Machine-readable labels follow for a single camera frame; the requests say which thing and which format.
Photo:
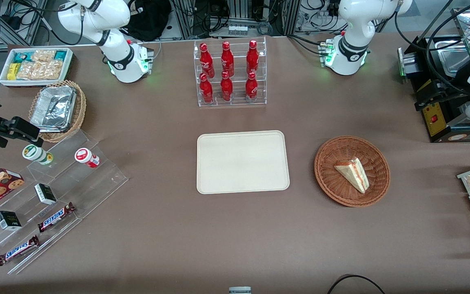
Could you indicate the large brown wicker basket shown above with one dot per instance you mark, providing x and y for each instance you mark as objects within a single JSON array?
[{"x": 341, "y": 192}]

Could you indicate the white rectangular snack bin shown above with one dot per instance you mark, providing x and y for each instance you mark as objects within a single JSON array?
[{"x": 4, "y": 79}]

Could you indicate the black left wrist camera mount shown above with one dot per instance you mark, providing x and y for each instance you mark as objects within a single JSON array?
[{"x": 461, "y": 92}]

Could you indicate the teal snack packet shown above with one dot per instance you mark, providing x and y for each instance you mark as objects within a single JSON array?
[
  {"x": 60, "y": 55},
  {"x": 23, "y": 57}
]

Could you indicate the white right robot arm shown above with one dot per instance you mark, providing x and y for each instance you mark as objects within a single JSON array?
[{"x": 116, "y": 61}]

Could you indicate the black fabric bag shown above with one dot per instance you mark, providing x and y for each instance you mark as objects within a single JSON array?
[{"x": 149, "y": 20}]

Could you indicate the clear acrylic step display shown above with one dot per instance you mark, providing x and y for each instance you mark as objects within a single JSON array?
[{"x": 92, "y": 188}]

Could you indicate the silver foil container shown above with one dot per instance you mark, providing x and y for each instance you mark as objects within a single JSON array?
[{"x": 53, "y": 109}]

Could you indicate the red cola bottle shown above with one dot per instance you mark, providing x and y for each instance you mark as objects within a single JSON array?
[
  {"x": 206, "y": 90},
  {"x": 251, "y": 87},
  {"x": 206, "y": 59},
  {"x": 252, "y": 57},
  {"x": 226, "y": 87},
  {"x": 227, "y": 59}
]

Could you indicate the cream rectangular plastic tray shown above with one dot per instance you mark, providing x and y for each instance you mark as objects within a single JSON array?
[{"x": 243, "y": 162}]

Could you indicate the small tan wicker basket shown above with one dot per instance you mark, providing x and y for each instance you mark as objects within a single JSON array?
[{"x": 80, "y": 110}]

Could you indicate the brown snickers bar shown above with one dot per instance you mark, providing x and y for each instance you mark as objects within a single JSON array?
[
  {"x": 18, "y": 250},
  {"x": 56, "y": 217}
]

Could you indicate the triangular sandwich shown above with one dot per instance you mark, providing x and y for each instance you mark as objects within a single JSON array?
[{"x": 353, "y": 173}]

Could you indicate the yellow snack packet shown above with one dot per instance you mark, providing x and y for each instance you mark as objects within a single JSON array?
[{"x": 13, "y": 72}]

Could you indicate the clear acrylic bottle rack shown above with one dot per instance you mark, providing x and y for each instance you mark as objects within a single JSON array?
[{"x": 239, "y": 102}]

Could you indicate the small dark green box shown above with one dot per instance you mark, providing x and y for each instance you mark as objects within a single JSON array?
[
  {"x": 45, "y": 194},
  {"x": 8, "y": 220}
]

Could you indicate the green lid white cup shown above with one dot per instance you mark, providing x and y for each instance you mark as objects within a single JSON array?
[{"x": 35, "y": 153}]

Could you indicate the small grey white device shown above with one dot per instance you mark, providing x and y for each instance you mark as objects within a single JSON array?
[{"x": 240, "y": 290}]

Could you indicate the small clear cracker bag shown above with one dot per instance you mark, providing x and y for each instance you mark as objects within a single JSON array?
[{"x": 43, "y": 55}]

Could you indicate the steel food pan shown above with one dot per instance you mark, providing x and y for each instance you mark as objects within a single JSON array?
[{"x": 451, "y": 57}]

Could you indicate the white power strip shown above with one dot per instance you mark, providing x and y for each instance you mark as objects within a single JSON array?
[{"x": 238, "y": 30}]

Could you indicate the black hot food display machine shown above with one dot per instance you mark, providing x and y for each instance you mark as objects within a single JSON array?
[{"x": 439, "y": 122}]

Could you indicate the large clear cracker bag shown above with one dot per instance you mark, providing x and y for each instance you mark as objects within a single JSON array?
[{"x": 41, "y": 70}]

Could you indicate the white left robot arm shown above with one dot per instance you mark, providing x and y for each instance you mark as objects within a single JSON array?
[{"x": 347, "y": 49}]

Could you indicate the grey box with green light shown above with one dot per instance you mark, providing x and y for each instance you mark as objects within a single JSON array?
[{"x": 408, "y": 63}]

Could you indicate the red lid white cup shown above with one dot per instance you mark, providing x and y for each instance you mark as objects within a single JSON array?
[{"x": 85, "y": 156}]

